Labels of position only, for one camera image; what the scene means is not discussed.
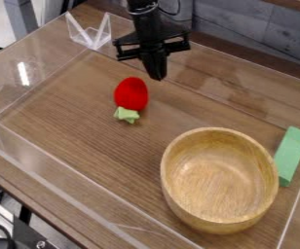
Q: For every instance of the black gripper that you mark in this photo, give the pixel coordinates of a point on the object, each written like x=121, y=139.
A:
x=152, y=42

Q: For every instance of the red plush strawberry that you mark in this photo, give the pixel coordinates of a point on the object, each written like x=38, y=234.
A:
x=132, y=98

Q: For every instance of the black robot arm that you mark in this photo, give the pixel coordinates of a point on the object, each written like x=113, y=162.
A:
x=145, y=12

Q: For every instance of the grey table leg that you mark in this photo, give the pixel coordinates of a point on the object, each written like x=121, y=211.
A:
x=22, y=17

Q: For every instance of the wooden bowl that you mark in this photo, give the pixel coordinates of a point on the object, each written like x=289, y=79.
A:
x=220, y=179

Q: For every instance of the green rectangular block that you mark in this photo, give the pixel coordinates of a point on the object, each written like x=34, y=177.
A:
x=287, y=156

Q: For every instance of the black equipment with screw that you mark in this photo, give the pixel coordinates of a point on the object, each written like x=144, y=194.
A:
x=27, y=238

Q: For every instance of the clear acrylic enclosure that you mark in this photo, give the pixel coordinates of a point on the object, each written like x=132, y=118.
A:
x=86, y=170

